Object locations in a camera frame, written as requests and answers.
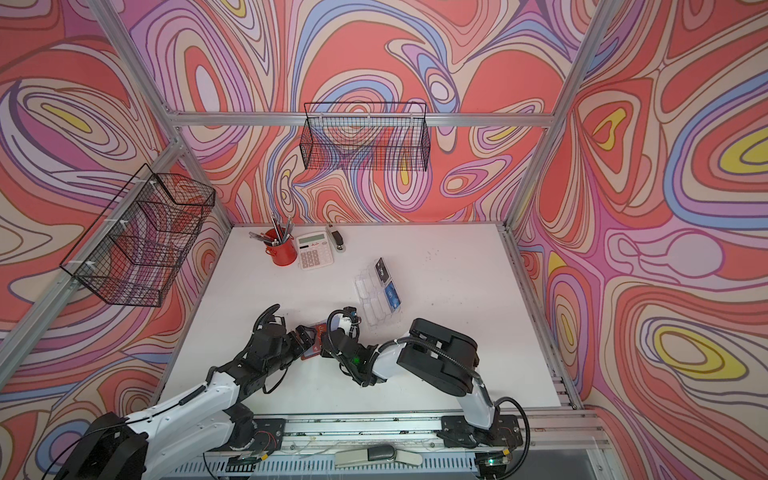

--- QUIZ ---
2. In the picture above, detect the red metal pen bucket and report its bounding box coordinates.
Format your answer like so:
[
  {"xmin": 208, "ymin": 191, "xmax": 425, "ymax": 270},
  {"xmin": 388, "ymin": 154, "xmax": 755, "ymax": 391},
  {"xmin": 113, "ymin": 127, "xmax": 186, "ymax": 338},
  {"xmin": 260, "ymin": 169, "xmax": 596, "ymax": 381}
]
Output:
[{"xmin": 265, "ymin": 238, "xmax": 298, "ymax": 267}]

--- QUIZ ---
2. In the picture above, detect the black wire basket wall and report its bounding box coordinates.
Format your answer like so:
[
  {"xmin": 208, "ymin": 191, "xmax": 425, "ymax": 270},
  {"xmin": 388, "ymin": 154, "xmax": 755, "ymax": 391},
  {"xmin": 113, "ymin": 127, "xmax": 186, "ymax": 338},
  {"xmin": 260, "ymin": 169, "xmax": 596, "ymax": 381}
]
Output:
[
  {"xmin": 299, "ymin": 101, "xmax": 431, "ymax": 172},
  {"xmin": 59, "ymin": 164, "xmax": 216, "ymax": 307}
]

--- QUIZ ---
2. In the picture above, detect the black VIP credit card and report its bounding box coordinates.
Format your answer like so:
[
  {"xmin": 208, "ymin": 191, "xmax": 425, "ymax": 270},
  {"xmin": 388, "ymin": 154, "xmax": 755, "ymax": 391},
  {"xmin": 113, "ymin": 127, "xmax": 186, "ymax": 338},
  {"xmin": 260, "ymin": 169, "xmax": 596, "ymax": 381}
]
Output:
[{"xmin": 374, "ymin": 258, "xmax": 391, "ymax": 285}]

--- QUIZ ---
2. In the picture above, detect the blue credit card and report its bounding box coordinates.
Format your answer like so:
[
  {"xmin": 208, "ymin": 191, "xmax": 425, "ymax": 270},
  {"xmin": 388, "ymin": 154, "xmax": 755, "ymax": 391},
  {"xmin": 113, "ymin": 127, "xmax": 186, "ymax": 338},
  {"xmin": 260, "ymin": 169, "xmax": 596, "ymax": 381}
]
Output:
[{"xmin": 384, "ymin": 281, "xmax": 401, "ymax": 312}]

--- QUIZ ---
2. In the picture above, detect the grey foot pedal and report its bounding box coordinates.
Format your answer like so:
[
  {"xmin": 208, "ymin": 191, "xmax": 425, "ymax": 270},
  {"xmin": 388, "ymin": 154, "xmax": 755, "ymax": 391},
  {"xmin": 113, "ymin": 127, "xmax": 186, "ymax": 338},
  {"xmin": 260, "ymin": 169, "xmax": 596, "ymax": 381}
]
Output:
[{"xmin": 334, "ymin": 444, "xmax": 424, "ymax": 468}]

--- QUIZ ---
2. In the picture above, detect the pink desk calculator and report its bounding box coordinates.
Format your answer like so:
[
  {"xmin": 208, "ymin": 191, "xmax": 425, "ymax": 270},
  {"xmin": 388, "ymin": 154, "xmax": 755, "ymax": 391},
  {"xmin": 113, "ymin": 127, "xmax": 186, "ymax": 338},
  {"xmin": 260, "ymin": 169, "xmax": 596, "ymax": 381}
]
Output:
[{"xmin": 295, "ymin": 231, "xmax": 334, "ymax": 270}]

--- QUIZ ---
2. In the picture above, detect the pens and pencils bunch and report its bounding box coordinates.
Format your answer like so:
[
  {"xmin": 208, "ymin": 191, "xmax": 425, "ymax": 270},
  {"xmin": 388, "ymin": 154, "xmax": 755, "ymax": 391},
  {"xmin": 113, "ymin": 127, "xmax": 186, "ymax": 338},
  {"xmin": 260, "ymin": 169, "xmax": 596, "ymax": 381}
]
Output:
[{"xmin": 249, "ymin": 213, "xmax": 294, "ymax": 247}]

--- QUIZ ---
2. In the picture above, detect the black wire basket left wall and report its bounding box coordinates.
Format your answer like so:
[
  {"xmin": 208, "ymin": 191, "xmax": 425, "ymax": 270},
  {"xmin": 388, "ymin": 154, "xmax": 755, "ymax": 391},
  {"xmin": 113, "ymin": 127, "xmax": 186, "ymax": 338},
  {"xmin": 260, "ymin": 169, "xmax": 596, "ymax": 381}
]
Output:
[{"xmin": 59, "ymin": 164, "xmax": 216, "ymax": 307}]

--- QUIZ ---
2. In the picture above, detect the aluminium frame post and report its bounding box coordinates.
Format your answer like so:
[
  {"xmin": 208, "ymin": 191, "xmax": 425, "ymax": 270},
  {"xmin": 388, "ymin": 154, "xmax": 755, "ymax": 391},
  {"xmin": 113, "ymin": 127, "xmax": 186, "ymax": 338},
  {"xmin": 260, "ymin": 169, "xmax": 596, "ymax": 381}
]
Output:
[{"xmin": 89, "ymin": 0, "xmax": 235, "ymax": 232}]

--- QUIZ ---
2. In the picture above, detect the clear acrylic card stand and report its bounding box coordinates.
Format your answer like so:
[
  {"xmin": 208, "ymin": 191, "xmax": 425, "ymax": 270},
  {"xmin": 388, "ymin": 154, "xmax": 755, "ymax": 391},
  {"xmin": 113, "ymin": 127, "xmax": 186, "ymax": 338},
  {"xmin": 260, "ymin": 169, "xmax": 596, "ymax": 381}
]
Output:
[{"xmin": 354, "ymin": 257, "xmax": 402, "ymax": 326}]

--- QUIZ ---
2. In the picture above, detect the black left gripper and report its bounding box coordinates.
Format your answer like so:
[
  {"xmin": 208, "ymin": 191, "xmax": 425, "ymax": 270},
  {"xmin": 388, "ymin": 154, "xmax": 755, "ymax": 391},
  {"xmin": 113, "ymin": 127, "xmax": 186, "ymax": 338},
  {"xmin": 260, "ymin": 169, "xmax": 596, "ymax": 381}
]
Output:
[{"xmin": 264, "ymin": 325, "xmax": 320, "ymax": 379}]

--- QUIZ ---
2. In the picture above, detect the red leather card holder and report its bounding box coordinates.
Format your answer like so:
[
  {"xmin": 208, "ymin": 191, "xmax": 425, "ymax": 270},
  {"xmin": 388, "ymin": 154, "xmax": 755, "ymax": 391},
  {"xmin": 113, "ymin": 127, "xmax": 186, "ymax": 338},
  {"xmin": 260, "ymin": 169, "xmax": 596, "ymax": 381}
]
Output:
[{"xmin": 301, "ymin": 323, "xmax": 327, "ymax": 361}]

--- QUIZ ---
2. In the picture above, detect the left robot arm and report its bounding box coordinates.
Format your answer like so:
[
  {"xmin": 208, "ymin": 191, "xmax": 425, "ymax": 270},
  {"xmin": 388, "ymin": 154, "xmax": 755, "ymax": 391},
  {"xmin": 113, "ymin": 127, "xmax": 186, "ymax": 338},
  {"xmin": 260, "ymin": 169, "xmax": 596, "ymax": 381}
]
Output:
[{"xmin": 55, "ymin": 322, "xmax": 316, "ymax": 479}]

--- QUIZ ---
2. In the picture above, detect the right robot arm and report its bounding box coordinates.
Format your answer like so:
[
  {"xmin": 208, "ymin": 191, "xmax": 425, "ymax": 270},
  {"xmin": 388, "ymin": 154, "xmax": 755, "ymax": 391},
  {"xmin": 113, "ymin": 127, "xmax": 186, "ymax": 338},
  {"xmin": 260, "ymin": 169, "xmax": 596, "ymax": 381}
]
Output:
[{"xmin": 320, "ymin": 318, "xmax": 530, "ymax": 451}]

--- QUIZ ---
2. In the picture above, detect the grey black stapler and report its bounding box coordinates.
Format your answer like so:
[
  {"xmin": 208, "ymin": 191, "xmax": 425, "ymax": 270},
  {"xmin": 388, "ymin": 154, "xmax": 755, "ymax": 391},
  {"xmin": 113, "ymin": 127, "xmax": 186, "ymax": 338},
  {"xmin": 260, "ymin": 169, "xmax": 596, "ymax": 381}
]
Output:
[{"xmin": 327, "ymin": 224, "xmax": 346, "ymax": 253}]

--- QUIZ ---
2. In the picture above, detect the black corrugated cable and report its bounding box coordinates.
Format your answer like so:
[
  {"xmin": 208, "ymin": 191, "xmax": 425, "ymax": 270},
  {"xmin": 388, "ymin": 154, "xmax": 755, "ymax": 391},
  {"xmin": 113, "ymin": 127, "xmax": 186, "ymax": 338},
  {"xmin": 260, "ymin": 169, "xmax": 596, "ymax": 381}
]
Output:
[{"xmin": 368, "ymin": 335, "xmax": 532, "ymax": 463}]

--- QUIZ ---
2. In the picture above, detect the black wire basket back wall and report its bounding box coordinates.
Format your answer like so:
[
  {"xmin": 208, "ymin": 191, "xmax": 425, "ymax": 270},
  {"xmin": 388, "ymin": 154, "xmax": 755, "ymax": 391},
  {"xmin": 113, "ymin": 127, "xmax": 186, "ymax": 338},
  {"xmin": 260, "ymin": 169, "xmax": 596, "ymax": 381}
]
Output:
[{"xmin": 299, "ymin": 101, "xmax": 431, "ymax": 172}]

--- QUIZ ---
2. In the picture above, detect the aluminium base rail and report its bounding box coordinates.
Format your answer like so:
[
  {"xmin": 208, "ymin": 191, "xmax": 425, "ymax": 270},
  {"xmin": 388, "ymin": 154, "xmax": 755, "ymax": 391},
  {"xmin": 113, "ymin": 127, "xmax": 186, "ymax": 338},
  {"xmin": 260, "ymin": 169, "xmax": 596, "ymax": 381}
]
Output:
[{"xmin": 212, "ymin": 409, "xmax": 611, "ymax": 453}]

